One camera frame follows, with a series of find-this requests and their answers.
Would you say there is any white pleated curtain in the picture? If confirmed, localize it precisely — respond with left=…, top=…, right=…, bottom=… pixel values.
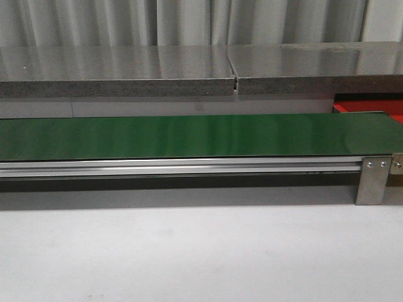
left=1, top=1, right=402, bottom=47

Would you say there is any red plastic tray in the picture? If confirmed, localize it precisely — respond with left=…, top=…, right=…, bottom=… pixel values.
left=333, top=100, right=403, bottom=124

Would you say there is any green conveyor belt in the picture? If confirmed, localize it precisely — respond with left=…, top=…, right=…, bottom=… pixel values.
left=1, top=113, right=402, bottom=162

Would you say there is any steel conveyor support bracket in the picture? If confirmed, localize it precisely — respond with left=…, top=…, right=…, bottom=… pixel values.
left=355, top=156, right=392, bottom=206

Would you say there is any grey stone countertop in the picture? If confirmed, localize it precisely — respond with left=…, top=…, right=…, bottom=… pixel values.
left=1, top=42, right=402, bottom=118

